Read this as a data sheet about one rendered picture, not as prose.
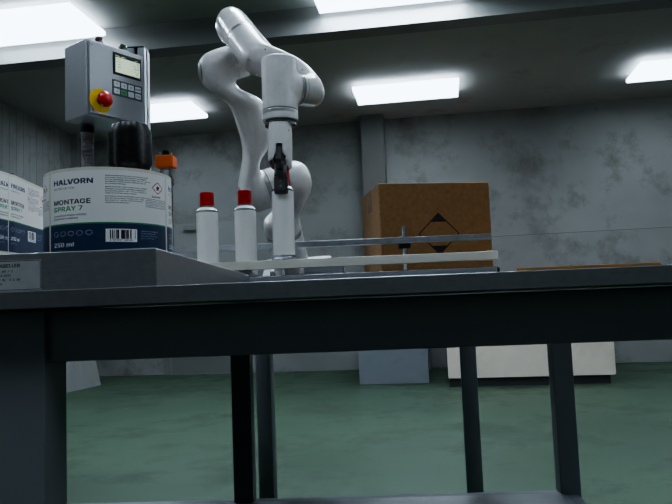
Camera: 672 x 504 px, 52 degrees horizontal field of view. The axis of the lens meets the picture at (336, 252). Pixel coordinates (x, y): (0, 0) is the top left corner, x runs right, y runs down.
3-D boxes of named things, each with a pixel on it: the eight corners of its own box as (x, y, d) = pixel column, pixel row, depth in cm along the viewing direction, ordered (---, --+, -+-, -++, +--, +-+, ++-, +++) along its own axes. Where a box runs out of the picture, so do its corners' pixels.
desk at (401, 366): (434, 369, 887) (431, 300, 894) (432, 383, 732) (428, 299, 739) (371, 371, 899) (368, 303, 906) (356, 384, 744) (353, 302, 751)
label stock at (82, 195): (178, 261, 107) (176, 168, 108) (37, 263, 101) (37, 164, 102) (167, 270, 126) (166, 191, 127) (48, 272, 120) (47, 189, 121)
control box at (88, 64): (64, 122, 172) (63, 47, 174) (123, 134, 185) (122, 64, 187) (88, 113, 166) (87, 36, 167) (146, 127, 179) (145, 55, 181)
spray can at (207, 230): (194, 279, 161) (193, 191, 162) (200, 280, 166) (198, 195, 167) (217, 278, 160) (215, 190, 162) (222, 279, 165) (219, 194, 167)
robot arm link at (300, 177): (261, 231, 231) (244, 168, 217) (312, 213, 235) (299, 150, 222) (272, 248, 221) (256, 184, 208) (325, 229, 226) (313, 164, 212)
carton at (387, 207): (382, 287, 178) (378, 183, 180) (364, 290, 202) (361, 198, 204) (494, 283, 183) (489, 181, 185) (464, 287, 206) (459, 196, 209)
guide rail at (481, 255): (27, 279, 160) (27, 270, 160) (30, 279, 161) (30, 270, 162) (498, 259, 156) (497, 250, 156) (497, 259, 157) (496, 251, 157)
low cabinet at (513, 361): (579, 366, 860) (575, 305, 866) (620, 384, 660) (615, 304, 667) (447, 369, 884) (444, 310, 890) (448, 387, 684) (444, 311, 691)
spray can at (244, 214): (233, 277, 160) (231, 189, 162) (237, 278, 165) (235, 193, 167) (256, 276, 160) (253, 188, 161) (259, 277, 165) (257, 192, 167)
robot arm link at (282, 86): (290, 118, 172) (256, 113, 167) (288, 66, 173) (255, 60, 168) (307, 109, 165) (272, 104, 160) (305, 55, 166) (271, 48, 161)
